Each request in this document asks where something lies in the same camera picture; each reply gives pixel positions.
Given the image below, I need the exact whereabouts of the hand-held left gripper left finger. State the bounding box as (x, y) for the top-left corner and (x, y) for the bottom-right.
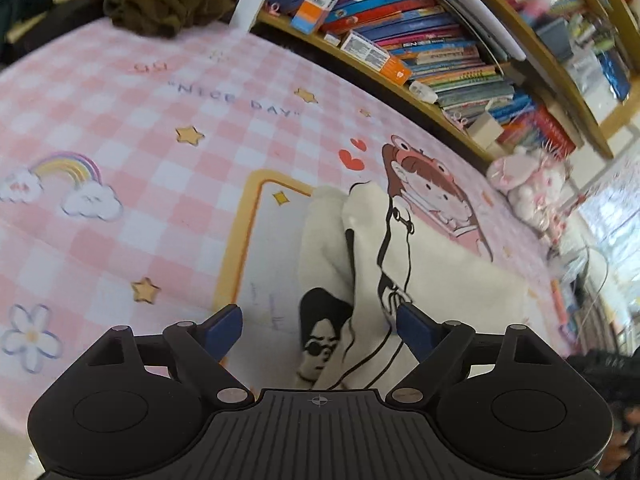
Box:
(87, 302), (253, 407)

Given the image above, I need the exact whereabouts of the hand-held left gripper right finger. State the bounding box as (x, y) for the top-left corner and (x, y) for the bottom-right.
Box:
(387, 301), (556, 406)

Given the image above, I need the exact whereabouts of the cream printed t-shirt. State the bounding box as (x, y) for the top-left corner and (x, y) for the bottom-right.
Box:
(295, 180), (531, 392)

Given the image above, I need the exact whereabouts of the pink white plush bunny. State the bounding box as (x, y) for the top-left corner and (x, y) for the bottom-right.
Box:
(487, 150), (572, 234)

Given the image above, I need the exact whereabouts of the beige pen holder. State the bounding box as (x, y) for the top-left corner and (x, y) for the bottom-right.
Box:
(467, 112), (504, 144)

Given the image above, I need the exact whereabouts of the white power adapter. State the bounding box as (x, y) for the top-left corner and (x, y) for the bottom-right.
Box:
(409, 80), (440, 105)

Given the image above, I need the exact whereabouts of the wooden bookshelf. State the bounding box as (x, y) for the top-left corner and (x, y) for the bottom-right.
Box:
(230, 0), (640, 162)

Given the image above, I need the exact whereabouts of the flat white orange box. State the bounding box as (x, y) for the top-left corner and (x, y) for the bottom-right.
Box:
(340, 30), (414, 86)

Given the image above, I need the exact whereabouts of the row of colourful books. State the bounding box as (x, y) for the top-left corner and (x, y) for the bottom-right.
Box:
(265, 0), (640, 152)

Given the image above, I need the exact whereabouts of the white tablet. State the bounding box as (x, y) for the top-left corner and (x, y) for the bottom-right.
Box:
(440, 0), (529, 64)

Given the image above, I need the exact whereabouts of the brown velvet cloth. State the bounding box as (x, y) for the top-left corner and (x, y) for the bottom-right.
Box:
(102, 0), (247, 39)

